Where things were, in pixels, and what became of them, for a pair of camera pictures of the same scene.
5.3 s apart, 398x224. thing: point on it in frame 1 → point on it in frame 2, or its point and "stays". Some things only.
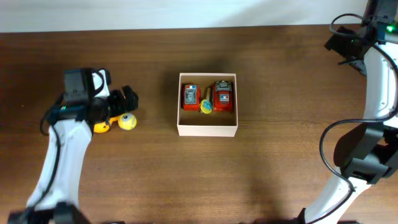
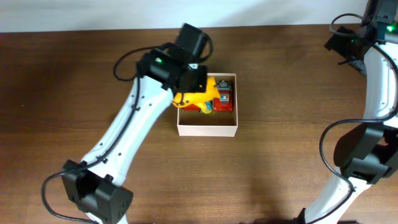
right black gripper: (338, 41) stays
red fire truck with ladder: (222, 98) stays
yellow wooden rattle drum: (206, 106) stays
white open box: (193, 122) stays
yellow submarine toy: (103, 127) → (181, 99)
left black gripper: (123, 107) → (200, 83)
